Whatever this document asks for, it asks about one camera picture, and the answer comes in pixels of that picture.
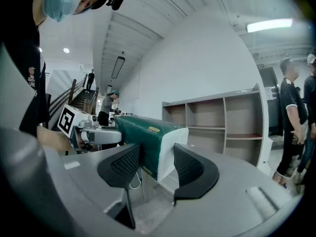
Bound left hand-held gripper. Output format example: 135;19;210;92
57;104;123;151

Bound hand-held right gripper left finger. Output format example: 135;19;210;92
97;143;142;189

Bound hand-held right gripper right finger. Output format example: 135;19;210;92
172;143;220;206

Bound dark green cardboard box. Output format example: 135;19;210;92
115;115;190;182

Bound person's left forearm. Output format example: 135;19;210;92
37;126;75;153

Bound grey wooden shelf desk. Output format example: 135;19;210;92
161;82;274;176

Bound person's left hand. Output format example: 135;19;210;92
73;132;87;154

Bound staircase with dark handrail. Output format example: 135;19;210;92
48;74;99;130

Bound black pendant light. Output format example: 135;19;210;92
111;55;126;80

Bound dark door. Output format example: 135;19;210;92
258;67;284;137

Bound black printed t-shirt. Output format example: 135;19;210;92
0;0;51;137

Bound blue face mask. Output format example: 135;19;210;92
42;0;82;22

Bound long ceiling tube light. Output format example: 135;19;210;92
246;18;294;34

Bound white cable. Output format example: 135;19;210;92
128;173;143;190

